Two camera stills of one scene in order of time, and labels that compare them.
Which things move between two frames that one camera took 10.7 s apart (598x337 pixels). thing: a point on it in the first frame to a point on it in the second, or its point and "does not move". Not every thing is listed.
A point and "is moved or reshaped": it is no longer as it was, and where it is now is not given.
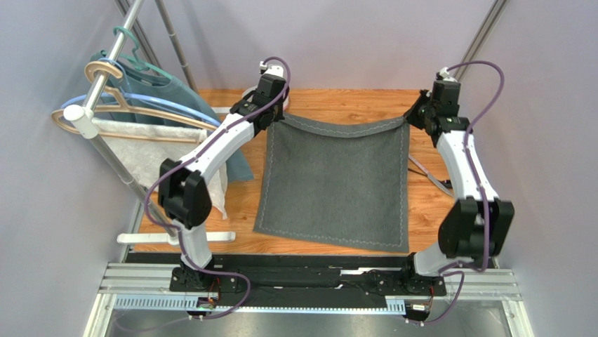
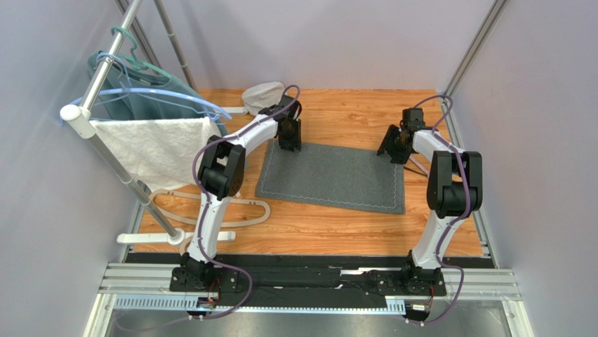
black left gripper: [278, 116] to [297, 141]
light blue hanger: [125, 94] to [154, 92]
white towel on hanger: [144, 158] does not move
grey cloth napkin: [339, 181] is moved or reshaped
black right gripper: [415, 114] to [398, 144]
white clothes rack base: [173, 238] does not move
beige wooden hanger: [117, 73] to [152, 196]
